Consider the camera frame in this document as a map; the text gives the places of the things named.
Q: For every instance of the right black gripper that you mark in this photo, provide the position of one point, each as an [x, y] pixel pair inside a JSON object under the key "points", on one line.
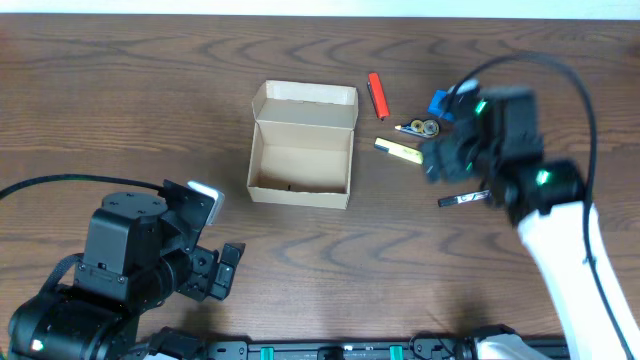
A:
{"points": [[459, 151]]}

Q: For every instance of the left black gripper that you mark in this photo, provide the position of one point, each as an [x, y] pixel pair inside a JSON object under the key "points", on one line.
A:
{"points": [[204, 273]]}

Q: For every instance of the correction tape dispenser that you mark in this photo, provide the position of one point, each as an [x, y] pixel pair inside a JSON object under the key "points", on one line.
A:
{"points": [[424, 128]]}

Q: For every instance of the blue plastic holder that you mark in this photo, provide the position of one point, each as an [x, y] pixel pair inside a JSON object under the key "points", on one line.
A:
{"points": [[436, 107]]}

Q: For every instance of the yellow highlighter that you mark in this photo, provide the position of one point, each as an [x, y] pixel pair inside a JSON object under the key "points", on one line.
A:
{"points": [[398, 150]]}

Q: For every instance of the red lighter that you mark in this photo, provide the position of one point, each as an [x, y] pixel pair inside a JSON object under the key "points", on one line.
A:
{"points": [[378, 96]]}

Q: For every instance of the brown cardboard box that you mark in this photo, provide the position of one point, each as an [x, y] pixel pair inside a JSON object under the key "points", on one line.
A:
{"points": [[302, 147]]}

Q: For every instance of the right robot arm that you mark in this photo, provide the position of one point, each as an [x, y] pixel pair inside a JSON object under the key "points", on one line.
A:
{"points": [[495, 138]]}

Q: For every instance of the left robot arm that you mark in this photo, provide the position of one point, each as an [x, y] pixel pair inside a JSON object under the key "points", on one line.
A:
{"points": [[140, 250]]}

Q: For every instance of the black marker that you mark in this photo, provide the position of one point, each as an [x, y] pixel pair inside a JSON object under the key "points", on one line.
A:
{"points": [[464, 198]]}

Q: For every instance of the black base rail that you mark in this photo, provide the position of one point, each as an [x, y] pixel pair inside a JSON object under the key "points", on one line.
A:
{"points": [[497, 342]]}

